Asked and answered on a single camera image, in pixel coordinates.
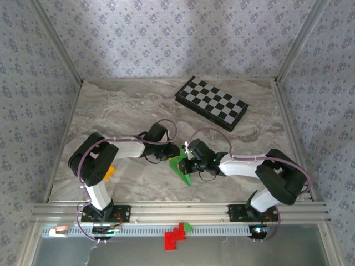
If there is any wide aluminium rail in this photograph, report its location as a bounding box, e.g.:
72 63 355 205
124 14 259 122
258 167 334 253
29 201 332 224

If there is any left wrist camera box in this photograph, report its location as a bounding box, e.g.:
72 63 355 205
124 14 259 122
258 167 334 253
146 123 169 144

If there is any pink white small object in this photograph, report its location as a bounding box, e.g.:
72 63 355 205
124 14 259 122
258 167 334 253
49 226 69 238

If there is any green paper sheet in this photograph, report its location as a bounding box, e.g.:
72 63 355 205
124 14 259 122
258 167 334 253
169 146 192 186

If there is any black white folding chessboard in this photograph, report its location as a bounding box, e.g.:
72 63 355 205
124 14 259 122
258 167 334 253
174 76 250 133

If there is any grey metal panel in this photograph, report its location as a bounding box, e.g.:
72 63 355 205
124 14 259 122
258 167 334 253
29 223 335 266

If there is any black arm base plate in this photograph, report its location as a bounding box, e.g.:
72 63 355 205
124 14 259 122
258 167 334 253
227 204 279 223
80 204 131 223

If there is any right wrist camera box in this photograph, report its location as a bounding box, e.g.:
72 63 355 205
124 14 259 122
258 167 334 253
182 138 216 160

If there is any red toy brick cluster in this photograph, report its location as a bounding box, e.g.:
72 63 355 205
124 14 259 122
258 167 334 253
164 222 187 252

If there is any aluminium frame profile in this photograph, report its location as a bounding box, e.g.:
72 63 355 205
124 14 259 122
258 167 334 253
274 0 332 84
273 80 316 202
27 0 84 84
43 81 84 203

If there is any grey slotted cable duct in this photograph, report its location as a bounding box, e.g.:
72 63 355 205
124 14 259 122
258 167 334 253
40 224 274 238

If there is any purple cable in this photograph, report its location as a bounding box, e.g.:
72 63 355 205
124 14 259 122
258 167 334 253
188 127 313 242
76 119 178 244

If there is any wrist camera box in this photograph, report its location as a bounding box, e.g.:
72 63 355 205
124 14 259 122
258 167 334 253
146 123 169 144
182 138 216 160

